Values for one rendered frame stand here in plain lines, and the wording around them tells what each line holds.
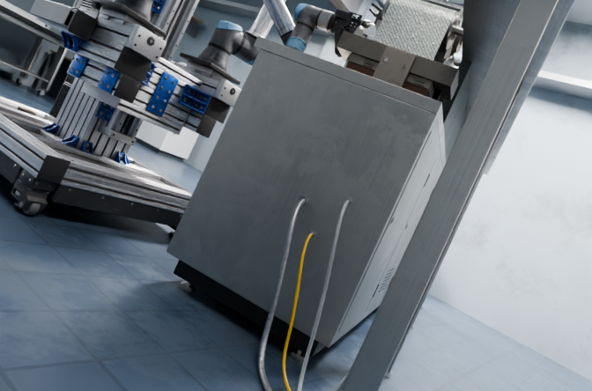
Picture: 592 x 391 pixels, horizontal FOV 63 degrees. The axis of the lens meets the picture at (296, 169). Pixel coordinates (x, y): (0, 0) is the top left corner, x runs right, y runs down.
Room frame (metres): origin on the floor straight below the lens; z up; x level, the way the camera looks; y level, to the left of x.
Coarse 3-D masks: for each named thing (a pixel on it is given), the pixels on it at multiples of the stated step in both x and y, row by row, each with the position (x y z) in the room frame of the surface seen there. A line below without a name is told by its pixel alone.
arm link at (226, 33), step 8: (224, 24) 2.25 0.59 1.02; (232, 24) 2.25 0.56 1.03; (216, 32) 2.26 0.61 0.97; (224, 32) 2.24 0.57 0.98; (232, 32) 2.25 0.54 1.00; (240, 32) 2.30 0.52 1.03; (216, 40) 2.25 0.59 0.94; (224, 40) 2.25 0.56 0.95; (232, 40) 2.26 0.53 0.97; (240, 40) 2.29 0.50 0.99; (232, 48) 2.29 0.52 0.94
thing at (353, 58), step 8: (352, 56) 1.60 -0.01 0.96; (360, 56) 1.59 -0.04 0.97; (352, 64) 1.60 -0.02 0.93; (360, 64) 1.59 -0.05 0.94; (368, 64) 1.58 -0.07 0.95; (376, 64) 1.57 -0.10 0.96; (360, 72) 1.59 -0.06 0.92; (368, 72) 1.58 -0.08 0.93; (408, 80) 1.53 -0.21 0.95; (416, 80) 1.53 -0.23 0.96; (424, 80) 1.52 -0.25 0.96; (408, 88) 1.53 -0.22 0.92; (416, 88) 1.52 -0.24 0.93; (424, 88) 1.52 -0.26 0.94; (432, 88) 1.56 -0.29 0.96; (432, 96) 1.63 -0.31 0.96
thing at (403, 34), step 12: (384, 24) 1.78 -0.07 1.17; (396, 24) 1.77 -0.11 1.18; (408, 24) 1.75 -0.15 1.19; (384, 36) 1.77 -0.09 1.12; (396, 36) 1.76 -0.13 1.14; (408, 36) 1.75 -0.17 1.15; (420, 36) 1.73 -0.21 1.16; (432, 36) 1.72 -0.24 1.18; (408, 48) 1.74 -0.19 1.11; (420, 48) 1.72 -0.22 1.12; (432, 48) 1.71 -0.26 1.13
